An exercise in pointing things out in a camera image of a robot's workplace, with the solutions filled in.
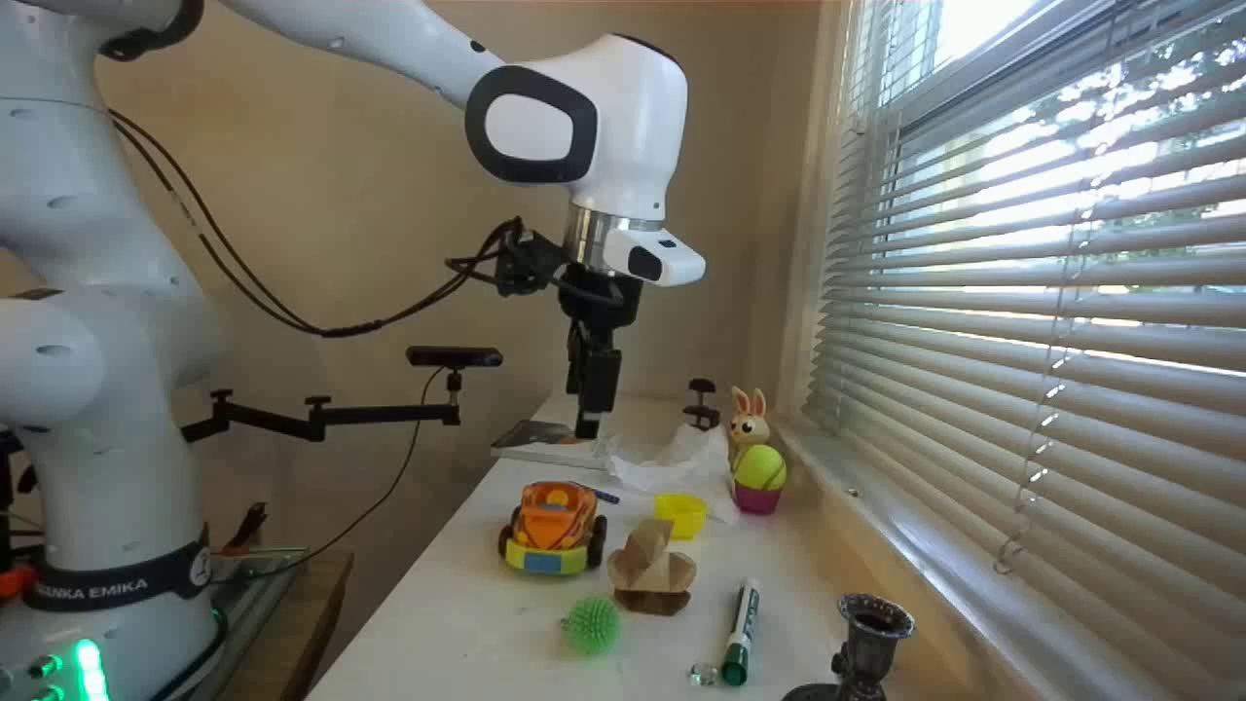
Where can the white window blinds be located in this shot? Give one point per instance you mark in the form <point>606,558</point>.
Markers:
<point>1034,323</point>

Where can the green fuzzy ball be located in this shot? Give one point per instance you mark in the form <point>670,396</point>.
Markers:
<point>592,630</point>

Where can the yellow plastic cup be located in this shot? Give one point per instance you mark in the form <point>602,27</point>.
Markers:
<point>679,513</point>

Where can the tan bunny figurine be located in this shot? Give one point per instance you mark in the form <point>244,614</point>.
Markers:
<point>750,418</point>

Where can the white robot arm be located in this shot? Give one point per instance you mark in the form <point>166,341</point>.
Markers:
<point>114,321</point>

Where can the green tennis ball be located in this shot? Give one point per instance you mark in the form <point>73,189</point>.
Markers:
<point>759,469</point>

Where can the wooden side table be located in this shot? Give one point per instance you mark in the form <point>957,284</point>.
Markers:
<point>283,619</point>

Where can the pink small cup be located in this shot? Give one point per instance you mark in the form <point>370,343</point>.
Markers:
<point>751,500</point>

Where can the orange toy car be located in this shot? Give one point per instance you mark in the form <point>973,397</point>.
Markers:
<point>555,530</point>

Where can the dark metal candlestick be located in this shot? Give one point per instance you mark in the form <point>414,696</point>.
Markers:
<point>866,657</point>

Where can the glossy dark book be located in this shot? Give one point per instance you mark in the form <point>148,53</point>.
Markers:
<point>539,432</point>

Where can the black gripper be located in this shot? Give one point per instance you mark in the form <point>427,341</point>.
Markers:
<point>597,310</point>

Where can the wooden block toy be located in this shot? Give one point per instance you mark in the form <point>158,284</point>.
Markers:
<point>649,572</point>

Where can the white plastic bag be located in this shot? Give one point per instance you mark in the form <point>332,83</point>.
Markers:
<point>689,459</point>

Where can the green marker pen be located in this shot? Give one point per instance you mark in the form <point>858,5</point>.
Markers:
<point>735,668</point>

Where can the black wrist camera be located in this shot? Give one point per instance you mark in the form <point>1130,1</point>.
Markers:
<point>527,262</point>

